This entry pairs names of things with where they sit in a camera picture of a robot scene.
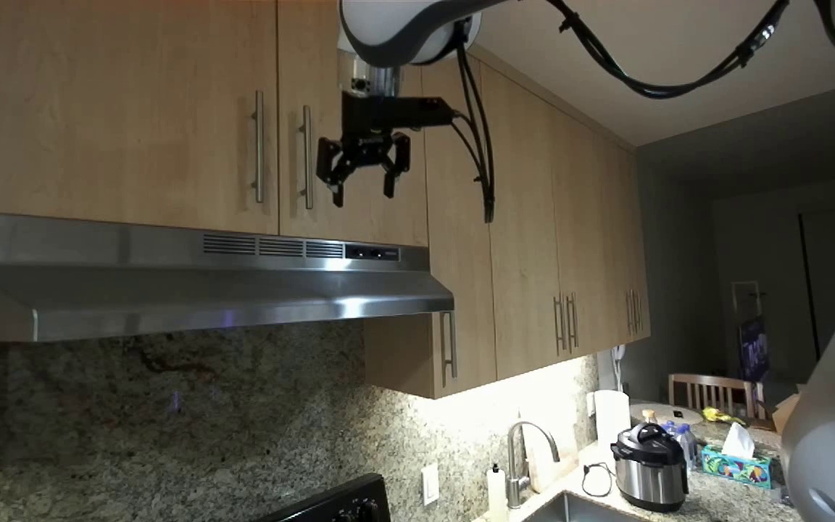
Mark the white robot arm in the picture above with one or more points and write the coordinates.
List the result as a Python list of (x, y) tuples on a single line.
[(413, 33)]

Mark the tall wooden wall cabinets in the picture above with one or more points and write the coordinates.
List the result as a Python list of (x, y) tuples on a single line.
[(553, 273)]

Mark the tissue box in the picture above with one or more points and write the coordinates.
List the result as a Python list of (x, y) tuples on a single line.
[(738, 458)]

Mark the silver black pressure cooker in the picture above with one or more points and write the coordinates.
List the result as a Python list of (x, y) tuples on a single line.
[(651, 468)]

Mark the wooden chair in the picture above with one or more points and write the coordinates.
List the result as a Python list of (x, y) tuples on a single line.
[(740, 397)]

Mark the white wall outlet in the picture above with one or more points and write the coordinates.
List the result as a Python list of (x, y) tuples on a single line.
[(431, 486)]

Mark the stainless steel range hood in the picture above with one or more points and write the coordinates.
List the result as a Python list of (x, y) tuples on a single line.
[(79, 278)]

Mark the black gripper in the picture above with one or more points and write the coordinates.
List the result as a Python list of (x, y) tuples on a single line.
[(376, 135)]

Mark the steel kitchen sink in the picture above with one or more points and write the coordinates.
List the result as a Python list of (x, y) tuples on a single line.
[(579, 507)]

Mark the cabinet door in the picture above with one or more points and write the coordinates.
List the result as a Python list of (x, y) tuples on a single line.
[(141, 110), (311, 80)]

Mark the white paper towel roll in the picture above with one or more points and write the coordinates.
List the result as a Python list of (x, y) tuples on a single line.
[(609, 416)]

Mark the chrome kitchen faucet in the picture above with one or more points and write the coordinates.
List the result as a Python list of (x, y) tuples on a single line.
[(519, 486)]

